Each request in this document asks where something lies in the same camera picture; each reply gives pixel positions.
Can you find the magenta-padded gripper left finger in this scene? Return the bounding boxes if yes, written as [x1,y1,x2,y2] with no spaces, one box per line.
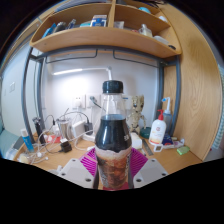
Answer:
[57,147,100,190]

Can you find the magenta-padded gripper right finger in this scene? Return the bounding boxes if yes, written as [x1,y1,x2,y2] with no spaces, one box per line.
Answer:
[127,147,169,188]

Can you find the dark drink bottle black cap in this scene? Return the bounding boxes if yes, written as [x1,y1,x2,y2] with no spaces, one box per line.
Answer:
[94,80,133,191]

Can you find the grey metal ruler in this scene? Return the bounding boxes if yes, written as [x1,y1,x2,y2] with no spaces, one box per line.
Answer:
[141,138,155,157]

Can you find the black charger block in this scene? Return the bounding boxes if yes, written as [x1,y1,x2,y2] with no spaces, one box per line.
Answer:
[59,139,73,154]

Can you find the green eraser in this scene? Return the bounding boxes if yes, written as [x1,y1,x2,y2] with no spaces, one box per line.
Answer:
[176,145,191,156]

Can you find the dark green round container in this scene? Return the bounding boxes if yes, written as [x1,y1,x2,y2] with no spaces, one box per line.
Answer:
[139,126,153,139]

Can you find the white lotion pump bottle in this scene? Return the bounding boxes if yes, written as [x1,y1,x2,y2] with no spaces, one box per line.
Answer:
[148,109,167,146]

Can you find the white earphones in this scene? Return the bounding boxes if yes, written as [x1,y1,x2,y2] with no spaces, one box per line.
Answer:
[28,139,61,164]

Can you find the red flat packet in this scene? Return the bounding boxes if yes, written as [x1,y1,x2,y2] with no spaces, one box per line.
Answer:
[44,134,63,144]

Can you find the white power adapter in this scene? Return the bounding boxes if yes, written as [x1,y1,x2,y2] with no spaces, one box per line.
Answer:
[71,120,86,138]

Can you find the stainless steel tumbler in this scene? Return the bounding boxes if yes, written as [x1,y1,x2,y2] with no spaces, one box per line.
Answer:
[56,117,72,139]

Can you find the black plug adapter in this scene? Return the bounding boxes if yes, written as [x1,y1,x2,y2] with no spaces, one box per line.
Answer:
[83,122,94,135]

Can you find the bagged yellow bread bun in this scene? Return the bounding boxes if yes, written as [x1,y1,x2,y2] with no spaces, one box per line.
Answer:
[18,153,32,164]

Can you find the blue and white tube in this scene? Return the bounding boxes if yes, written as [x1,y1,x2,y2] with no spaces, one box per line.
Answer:
[20,129,35,153]

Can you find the black electric shaver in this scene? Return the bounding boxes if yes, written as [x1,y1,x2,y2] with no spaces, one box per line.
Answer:
[32,116,46,145]

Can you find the wooden tree figurine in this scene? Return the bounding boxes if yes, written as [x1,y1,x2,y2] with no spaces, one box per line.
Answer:
[127,94,147,134]

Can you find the dark grey laptop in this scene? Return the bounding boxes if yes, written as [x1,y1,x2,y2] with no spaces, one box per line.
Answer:
[12,134,26,151]

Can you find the teal striped mattress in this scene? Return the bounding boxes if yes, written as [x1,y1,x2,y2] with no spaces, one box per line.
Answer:
[0,128,18,158]

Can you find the white desk lamp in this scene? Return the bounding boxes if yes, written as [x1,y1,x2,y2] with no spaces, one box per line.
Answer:
[51,66,114,82]

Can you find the wooden shelf unit with items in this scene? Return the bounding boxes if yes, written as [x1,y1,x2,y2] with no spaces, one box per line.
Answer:
[29,0,183,59]

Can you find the white wall socket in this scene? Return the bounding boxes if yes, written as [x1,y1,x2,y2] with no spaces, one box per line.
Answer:
[87,94,101,108]
[72,94,86,109]

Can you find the grey metal desk frame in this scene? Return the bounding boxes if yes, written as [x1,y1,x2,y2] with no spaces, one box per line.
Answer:
[20,46,183,138]

